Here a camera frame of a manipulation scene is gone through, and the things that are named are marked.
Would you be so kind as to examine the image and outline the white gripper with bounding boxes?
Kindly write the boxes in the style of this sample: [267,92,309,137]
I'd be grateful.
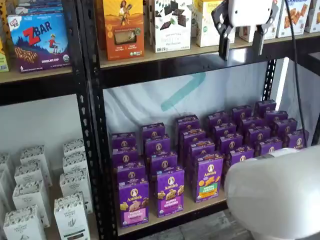
[211,0,279,61]

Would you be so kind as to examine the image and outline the purple Annie's box pink patch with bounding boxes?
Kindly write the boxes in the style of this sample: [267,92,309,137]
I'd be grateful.
[116,161,146,184]
[118,177,150,229]
[110,132,137,152]
[111,147,140,167]

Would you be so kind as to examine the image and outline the orange pretzel crackers box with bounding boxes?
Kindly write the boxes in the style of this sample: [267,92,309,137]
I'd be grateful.
[237,0,281,43]

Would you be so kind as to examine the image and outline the white Simple Mills bars box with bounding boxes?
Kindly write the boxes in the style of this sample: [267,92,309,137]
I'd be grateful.
[191,0,236,48]

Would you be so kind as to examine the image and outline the blue sea salt crackers box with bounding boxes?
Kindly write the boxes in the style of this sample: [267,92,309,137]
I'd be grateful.
[275,0,313,39]

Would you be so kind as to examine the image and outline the purple Annie's snack box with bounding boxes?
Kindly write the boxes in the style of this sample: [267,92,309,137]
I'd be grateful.
[264,110,289,123]
[254,99,277,113]
[284,129,308,149]
[273,118,298,136]

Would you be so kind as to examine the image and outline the purple Annie's box chocolate bunnies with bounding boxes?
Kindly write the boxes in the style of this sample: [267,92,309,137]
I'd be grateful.
[240,116,263,131]
[256,136,283,156]
[246,126,272,143]
[231,105,253,120]

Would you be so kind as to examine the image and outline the white Simple Mills sweet thins box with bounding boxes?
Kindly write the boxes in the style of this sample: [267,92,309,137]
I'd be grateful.
[149,0,193,54]

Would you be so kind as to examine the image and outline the purple Annie's box yellow patch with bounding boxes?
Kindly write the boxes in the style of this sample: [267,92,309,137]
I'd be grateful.
[213,122,237,138]
[206,111,230,127]
[218,133,244,152]
[224,145,255,173]

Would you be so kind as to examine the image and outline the white cracker box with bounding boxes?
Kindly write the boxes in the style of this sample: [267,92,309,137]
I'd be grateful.
[304,0,320,34]

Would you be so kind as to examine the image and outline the wooden shelf board under crackers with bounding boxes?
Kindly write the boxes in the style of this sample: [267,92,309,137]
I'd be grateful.
[98,31,320,70]

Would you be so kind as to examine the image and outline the purple Annie's box green patch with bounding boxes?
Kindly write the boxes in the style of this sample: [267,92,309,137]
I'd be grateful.
[175,114,201,133]
[194,152,224,204]
[188,138,216,161]
[180,128,207,148]

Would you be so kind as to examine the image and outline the orange Revival box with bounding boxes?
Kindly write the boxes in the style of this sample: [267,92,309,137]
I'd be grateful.
[96,0,146,62]

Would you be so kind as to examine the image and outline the white box botanical print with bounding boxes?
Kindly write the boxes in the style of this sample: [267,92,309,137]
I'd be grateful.
[3,204,47,240]
[19,144,53,187]
[59,169,93,213]
[12,179,51,227]
[62,151,88,176]
[0,152,13,176]
[14,162,51,187]
[62,138,86,157]
[53,192,91,240]

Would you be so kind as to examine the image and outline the blue Zbar chocolate chip box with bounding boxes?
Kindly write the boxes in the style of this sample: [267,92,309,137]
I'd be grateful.
[6,12,73,74]

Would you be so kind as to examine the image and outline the wooden shelf board under Zbar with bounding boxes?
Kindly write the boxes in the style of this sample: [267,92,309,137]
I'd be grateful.
[0,66,73,85]

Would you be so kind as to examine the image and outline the orange Bobo's box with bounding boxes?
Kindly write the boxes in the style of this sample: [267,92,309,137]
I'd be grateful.
[0,37,10,73]
[0,0,13,41]

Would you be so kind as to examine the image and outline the black metal rack with Annie's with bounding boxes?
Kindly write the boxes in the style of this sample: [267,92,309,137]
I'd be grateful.
[77,0,320,240]

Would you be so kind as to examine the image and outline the white backdrop sheet teal logo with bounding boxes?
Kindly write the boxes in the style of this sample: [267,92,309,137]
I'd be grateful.
[102,58,313,161]

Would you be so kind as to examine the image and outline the black metal rack with Zbar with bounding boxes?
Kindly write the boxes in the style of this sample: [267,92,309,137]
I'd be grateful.
[0,0,101,240]

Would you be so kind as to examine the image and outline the black cable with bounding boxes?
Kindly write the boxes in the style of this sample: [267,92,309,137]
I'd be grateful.
[284,0,308,151]

